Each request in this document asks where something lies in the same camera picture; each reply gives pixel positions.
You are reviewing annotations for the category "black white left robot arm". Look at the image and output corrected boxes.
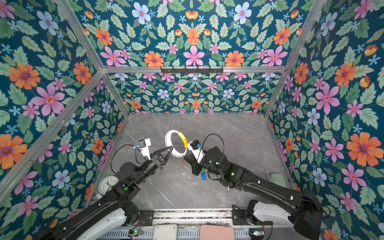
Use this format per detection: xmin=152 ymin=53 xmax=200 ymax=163
xmin=35 ymin=146 xmax=174 ymax=240

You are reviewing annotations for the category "silver metal keyring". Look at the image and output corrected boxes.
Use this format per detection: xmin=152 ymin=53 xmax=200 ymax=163
xmin=165 ymin=130 xmax=188 ymax=158

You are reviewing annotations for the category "black wall hook rack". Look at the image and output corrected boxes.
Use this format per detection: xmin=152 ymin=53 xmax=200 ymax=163
xmin=160 ymin=67 xmax=224 ymax=74

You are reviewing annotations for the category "right small circuit board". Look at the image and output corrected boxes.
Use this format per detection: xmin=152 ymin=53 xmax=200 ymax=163
xmin=249 ymin=229 xmax=265 ymax=240

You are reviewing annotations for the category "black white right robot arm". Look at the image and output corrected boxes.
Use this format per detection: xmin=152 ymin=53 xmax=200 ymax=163
xmin=183 ymin=147 xmax=323 ymax=240

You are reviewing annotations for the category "white alarm clock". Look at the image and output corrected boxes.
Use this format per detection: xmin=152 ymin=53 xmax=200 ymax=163
xmin=98 ymin=176 xmax=119 ymax=196

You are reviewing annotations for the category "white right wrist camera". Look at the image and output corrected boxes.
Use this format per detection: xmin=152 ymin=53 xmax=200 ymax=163
xmin=187 ymin=140 xmax=205 ymax=164

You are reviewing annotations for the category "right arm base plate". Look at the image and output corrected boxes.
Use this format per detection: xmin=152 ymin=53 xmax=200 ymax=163
xmin=232 ymin=208 xmax=273 ymax=226

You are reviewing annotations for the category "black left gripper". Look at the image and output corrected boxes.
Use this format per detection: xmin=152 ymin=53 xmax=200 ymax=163
xmin=132 ymin=145 xmax=173 ymax=187

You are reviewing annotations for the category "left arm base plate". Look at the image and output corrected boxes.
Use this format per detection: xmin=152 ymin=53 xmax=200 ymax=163
xmin=134 ymin=210 xmax=155 ymax=227

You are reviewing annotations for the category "right camera black cable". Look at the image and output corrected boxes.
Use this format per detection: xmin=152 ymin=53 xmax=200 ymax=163
xmin=202 ymin=133 xmax=226 ymax=155

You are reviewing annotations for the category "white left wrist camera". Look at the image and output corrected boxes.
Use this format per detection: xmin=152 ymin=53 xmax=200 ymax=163
xmin=135 ymin=138 xmax=152 ymax=160

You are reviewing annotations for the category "pink plastic box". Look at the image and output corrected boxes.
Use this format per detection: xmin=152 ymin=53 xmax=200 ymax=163
xmin=200 ymin=225 xmax=235 ymax=240

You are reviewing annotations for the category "pale green sponge block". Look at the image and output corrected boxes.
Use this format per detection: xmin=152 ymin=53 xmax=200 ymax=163
xmin=266 ymin=170 xmax=287 ymax=188

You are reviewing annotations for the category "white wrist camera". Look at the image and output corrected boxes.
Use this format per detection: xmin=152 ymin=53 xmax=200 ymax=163
xmin=135 ymin=138 xmax=152 ymax=160
xmin=187 ymin=140 xmax=205 ymax=164

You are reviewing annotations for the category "white plastic box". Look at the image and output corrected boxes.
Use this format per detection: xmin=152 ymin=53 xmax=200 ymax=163
xmin=153 ymin=224 xmax=178 ymax=240

